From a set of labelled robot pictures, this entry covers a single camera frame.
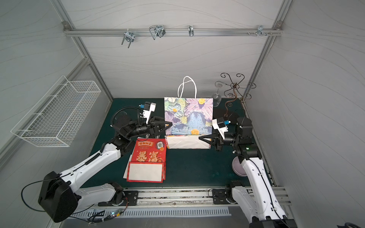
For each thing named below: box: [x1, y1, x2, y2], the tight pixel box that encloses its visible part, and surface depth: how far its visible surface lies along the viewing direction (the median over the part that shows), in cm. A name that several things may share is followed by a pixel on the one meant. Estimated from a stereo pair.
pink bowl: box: [231, 156, 248, 178], surface depth 80 cm
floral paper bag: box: [163, 76, 214, 149], surface depth 61 cm
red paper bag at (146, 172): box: [126, 161, 167, 183], surface depth 81 cm
